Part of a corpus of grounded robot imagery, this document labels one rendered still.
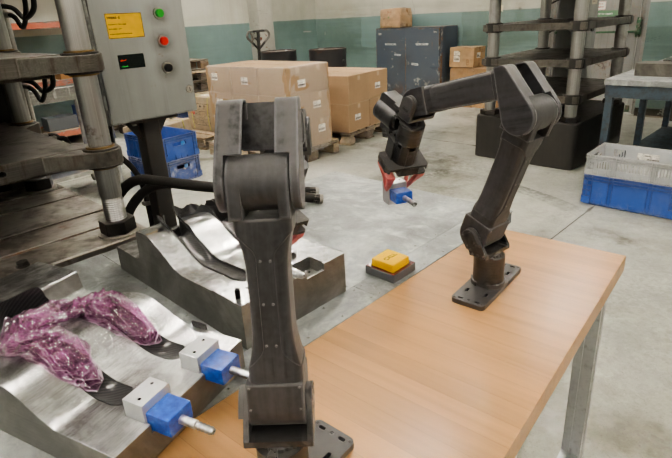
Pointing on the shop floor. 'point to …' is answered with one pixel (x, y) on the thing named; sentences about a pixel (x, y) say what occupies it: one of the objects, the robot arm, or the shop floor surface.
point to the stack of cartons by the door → (467, 64)
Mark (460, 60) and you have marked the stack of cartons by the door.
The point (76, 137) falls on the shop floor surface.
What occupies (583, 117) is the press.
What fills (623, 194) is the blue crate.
